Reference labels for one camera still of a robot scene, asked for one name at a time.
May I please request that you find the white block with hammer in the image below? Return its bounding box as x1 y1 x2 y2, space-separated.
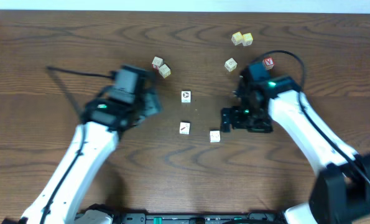
179 122 190 135

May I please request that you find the white block with faint print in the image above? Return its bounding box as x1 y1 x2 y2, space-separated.
210 130 221 142

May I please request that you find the cream block with faint drawing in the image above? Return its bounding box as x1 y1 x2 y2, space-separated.
224 58 238 72

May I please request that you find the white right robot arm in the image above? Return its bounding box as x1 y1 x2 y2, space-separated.
221 77 370 223

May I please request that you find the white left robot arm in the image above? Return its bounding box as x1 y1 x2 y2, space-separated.
16 65 161 224

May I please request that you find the cream block with umbrella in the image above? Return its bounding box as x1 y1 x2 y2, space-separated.
159 64 172 78

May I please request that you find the white block with soccer ball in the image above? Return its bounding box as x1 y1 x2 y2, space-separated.
181 91 192 103

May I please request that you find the white block red number three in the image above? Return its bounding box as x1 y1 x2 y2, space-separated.
152 57 164 70

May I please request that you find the red letter block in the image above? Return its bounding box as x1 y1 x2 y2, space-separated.
262 57 275 70

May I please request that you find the yellow block right of pair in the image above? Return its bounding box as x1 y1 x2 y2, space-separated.
242 33 254 46

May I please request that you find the yellow block of pair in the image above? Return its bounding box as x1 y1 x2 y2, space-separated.
231 32 243 45
242 33 254 46

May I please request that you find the yellow block left of pair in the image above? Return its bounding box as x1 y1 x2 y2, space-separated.
231 32 243 45

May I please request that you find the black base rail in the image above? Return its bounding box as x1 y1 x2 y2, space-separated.
75 211 288 224

